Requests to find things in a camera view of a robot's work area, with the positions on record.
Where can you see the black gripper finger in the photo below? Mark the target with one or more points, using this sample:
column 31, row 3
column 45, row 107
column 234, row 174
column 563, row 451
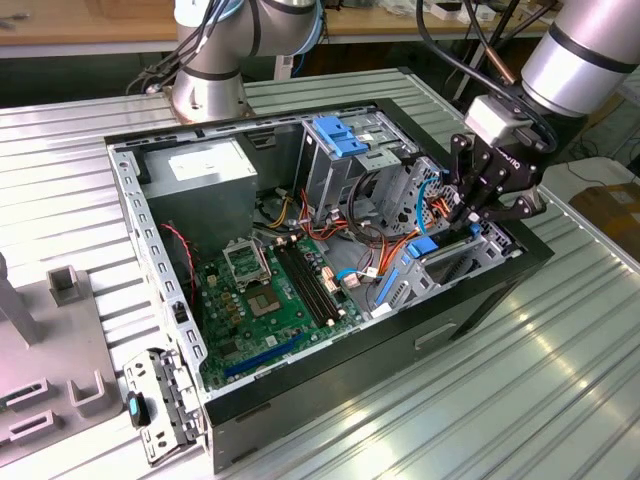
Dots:
column 527, row 207
column 457, row 170

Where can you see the hard disk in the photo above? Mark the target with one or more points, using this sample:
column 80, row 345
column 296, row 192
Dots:
column 422, row 247

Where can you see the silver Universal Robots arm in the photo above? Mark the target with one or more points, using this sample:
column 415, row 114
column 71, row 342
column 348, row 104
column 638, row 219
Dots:
column 575, row 60

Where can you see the grey metal disk bay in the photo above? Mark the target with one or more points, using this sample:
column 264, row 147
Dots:
column 410, row 287

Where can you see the brown cardboard box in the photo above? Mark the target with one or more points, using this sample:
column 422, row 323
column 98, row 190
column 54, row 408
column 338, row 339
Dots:
column 610, row 210

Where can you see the blue plastic drive latch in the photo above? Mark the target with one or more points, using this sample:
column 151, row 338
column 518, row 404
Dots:
column 340, row 137

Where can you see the grey optical drive cage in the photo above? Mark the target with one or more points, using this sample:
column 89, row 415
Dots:
column 325, row 170

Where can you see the black tripod pole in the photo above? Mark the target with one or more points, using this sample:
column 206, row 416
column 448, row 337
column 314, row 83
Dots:
column 497, row 30

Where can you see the black RAM slot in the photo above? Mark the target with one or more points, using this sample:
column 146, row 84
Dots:
column 297, row 286
column 316, row 280
column 303, row 284
column 310, row 282

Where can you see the green motherboard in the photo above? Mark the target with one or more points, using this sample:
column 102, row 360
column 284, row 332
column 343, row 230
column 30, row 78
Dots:
column 297, row 306

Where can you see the CPU socket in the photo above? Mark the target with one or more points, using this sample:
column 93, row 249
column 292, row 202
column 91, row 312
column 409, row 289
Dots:
column 262, row 300

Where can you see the black open PC case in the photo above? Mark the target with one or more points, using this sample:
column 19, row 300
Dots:
column 350, row 380

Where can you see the grey power supply unit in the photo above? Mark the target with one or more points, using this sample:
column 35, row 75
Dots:
column 200, row 200

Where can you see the blue expansion slot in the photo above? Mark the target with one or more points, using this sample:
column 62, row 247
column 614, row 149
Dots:
column 265, row 355

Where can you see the wooden desk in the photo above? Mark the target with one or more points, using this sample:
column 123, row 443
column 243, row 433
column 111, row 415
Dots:
column 75, row 27

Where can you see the grey parts rack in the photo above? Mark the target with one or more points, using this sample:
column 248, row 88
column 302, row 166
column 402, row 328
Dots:
column 50, row 350

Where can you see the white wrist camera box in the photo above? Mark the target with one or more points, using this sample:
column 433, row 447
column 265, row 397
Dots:
column 492, row 120

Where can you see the black case switch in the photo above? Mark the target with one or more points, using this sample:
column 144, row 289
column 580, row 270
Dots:
column 178, row 314

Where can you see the silver expansion bracket plate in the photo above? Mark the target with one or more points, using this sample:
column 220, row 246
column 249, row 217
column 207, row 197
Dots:
column 145, row 367

